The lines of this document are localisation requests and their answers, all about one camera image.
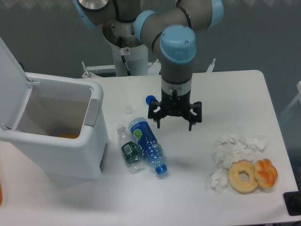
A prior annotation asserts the blue label plastic bottle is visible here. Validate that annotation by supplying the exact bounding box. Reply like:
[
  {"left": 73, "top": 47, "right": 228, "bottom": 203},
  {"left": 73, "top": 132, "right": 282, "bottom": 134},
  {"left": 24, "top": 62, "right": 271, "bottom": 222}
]
[{"left": 128, "top": 117, "right": 167, "bottom": 175}]

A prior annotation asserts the small crumpled white tissue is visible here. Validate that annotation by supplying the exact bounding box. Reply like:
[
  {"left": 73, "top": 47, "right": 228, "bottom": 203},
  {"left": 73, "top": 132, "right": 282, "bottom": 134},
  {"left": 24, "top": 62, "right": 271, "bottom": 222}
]
[{"left": 210, "top": 169, "right": 228, "bottom": 194}]

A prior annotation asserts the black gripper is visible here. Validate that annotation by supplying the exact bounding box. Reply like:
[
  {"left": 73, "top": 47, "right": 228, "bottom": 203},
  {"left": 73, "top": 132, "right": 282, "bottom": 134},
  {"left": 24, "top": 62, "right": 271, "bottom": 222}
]
[{"left": 148, "top": 90, "right": 202, "bottom": 131}]

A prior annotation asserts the black device at table edge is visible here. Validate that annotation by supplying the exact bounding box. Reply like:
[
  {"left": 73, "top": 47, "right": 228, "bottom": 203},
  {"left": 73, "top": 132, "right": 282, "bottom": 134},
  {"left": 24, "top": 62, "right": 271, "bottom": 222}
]
[{"left": 283, "top": 191, "right": 301, "bottom": 216}]

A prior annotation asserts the blue bottle cap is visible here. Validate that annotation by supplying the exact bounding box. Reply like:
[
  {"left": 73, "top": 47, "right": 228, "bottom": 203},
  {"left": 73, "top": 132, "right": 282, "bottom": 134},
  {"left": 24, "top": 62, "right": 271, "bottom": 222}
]
[{"left": 145, "top": 95, "right": 157, "bottom": 105}]

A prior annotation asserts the white frame at right edge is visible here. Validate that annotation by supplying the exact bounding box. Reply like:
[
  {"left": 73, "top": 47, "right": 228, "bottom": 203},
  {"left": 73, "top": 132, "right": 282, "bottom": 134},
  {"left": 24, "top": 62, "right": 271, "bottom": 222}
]
[{"left": 279, "top": 81, "right": 301, "bottom": 127}]

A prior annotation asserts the orange object inside bin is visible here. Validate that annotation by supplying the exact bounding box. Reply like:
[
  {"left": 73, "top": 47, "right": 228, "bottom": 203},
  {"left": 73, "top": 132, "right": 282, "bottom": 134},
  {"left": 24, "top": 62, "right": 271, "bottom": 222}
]
[{"left": 57, "top": 133, "right": 79, "bottom": 139}]

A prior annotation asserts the orange object at left edge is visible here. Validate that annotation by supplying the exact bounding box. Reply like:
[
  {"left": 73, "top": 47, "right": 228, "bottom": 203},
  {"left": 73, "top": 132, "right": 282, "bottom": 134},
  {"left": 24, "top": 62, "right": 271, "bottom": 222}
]
[{"left": 0, "top": 183, "right": 3, "bottom": 206}]

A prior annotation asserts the white bottle cap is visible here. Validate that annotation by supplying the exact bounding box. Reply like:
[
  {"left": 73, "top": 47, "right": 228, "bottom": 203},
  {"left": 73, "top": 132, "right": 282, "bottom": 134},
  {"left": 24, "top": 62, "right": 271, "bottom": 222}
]
[{"left": 124, "top": 105, "right": 133, "bottom": 114}]

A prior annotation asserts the white open trash bin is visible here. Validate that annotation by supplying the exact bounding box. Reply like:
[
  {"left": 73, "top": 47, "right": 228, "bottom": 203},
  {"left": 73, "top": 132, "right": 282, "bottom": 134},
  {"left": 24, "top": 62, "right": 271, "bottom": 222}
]
[{"left": 0, "top": 42, "right": 109, "bottom": 179}]

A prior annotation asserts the orange glazed bread roll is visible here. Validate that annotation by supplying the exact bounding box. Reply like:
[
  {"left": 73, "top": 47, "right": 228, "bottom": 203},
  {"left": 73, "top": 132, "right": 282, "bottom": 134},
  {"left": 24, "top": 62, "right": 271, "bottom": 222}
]
[{"left": 254, "top": 158, "right": 278, "bottom": 189}]

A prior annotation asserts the green label plastic bottle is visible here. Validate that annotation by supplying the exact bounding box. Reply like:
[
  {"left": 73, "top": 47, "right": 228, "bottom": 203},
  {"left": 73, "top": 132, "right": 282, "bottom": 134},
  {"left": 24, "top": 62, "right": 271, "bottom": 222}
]
[{"left": 116, "top": 125, "right": 144, "bottom": 173}]

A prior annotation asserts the plain ring donut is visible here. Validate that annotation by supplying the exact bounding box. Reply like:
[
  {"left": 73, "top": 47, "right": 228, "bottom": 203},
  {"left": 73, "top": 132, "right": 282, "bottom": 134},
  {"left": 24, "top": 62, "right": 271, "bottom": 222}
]
[{"left": 227, "top": 161, "right": 258, "bottom": 194}]

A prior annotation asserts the large crumpled white tissue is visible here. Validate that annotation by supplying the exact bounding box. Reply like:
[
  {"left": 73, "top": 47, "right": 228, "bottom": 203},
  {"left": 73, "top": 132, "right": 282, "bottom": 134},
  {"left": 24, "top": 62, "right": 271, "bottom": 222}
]
[{"left": 213, "top": 133, "right": 268, "bottom": 169}]

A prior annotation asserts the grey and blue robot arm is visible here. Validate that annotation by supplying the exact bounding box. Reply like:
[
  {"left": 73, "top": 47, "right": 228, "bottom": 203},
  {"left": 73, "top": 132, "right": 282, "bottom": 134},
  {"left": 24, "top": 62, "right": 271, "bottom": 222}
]
[{"left": 74, "top": 0, "right": 224, "bottom": 125}]

